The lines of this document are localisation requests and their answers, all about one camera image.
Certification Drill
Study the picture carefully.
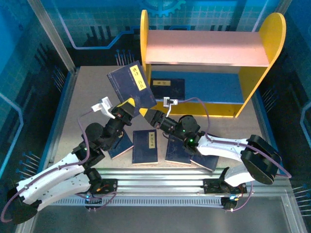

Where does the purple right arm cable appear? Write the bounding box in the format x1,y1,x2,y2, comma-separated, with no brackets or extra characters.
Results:
177,97,292,212

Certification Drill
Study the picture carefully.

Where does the navy book Tangshi label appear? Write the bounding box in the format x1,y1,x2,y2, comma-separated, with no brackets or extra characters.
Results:
106,60,158,120

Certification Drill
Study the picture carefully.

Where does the aluminium frame rail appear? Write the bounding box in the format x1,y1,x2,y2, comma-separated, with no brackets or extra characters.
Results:
31,167,292,198

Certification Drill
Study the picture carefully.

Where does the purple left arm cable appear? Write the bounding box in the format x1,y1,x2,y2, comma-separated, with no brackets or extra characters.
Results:
0,108,119,223

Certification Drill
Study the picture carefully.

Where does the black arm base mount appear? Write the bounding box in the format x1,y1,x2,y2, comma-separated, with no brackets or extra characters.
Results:
84,178,119,212
203,178,248,212

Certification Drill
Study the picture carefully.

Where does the navy book Mengxi Bitan label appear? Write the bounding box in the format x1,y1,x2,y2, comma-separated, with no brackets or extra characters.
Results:
132,130,160,166

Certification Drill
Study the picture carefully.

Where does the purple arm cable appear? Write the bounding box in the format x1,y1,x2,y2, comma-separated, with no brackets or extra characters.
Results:
0,108,119,223
177,97,292,212

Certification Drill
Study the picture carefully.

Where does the yellow pink blue bookshelf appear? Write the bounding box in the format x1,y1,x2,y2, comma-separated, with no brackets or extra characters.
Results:
140,9,287,118

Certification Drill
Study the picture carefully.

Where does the slotted grey cable duct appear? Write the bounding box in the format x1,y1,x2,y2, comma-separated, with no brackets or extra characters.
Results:
52,196,225,207

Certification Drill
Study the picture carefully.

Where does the navy book Caigentan label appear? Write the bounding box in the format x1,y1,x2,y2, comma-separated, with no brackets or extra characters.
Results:
164,134,195,166

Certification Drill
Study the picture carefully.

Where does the navy book yellow label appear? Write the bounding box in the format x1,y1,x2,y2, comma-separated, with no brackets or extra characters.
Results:
150,78,186,100
108,130,134,160

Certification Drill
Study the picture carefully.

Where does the navy book Shijing label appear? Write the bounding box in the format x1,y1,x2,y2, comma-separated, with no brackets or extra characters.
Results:
190,151,219,172

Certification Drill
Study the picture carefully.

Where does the aluminium frame post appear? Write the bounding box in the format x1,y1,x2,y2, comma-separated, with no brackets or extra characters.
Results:
27,0,78,73

